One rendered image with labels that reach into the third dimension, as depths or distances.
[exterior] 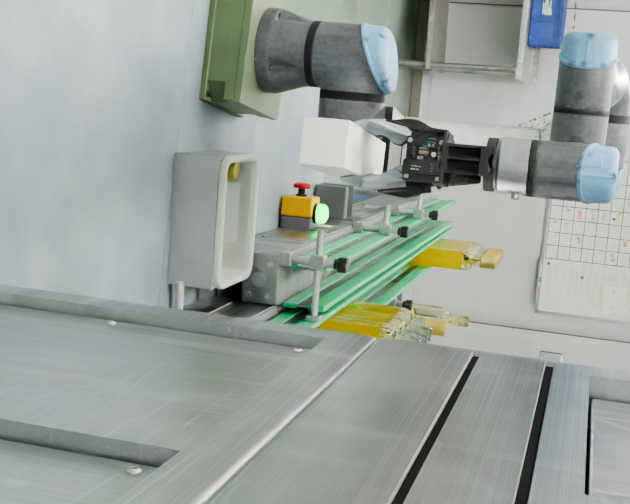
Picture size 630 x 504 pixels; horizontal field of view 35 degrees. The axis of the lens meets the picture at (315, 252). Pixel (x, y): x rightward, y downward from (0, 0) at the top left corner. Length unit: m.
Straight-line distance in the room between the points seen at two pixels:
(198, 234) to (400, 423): 1.03
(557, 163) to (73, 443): 0.83
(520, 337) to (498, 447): 7.24
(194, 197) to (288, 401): 0.99
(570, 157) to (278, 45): 0.65
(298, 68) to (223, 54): 0.13
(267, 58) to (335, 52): 0.12
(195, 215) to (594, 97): 0.67
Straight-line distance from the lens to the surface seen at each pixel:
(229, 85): 1.75
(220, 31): 1.78
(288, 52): 1.78
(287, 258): 1.83
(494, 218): 7.79
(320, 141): 1.30
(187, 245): 1.69
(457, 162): 1.34
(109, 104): 1.46
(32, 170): 1.30
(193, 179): 1.67
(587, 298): 7.81
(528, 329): 7.90
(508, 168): 1.32
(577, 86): 1.41
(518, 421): 0.73
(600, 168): 1.32
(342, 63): 1.75
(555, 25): 7.13
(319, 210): 2.24
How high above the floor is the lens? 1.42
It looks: 15 degrees down
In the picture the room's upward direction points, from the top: 97 degrees clockwise
